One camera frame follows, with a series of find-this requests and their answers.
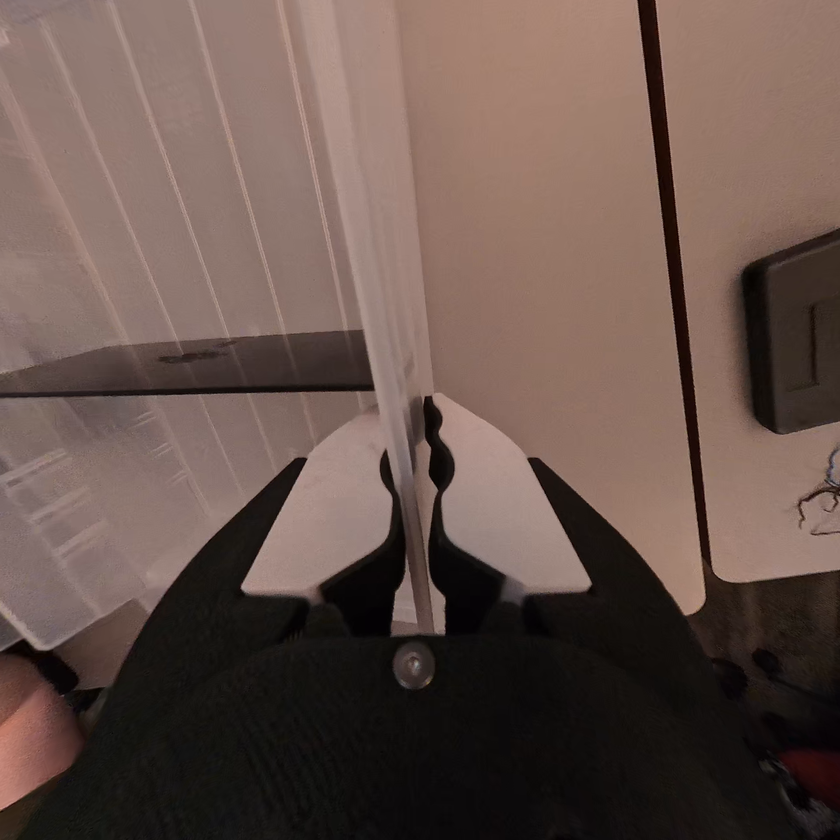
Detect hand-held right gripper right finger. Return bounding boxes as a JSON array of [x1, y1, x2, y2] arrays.
[[423, 392, 593, 634]]

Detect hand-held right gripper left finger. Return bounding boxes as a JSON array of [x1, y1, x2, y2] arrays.
[[240, 407, 404, 636]]

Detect clear plastic bin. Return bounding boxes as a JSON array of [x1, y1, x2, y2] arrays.
[[0, 0, 447, 652]]

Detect person's left forearm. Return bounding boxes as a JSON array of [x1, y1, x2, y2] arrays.
[[0, 653, 86, 811]]

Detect black table outlet panel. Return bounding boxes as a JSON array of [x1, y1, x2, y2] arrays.
[[743, 230, 840, 435]]

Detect red floor item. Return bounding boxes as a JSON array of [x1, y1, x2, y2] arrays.
[[777, 748, 840, 795]]

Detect thin tangled wires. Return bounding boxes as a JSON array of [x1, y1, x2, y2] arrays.
[[797, 446, 840, 536]]

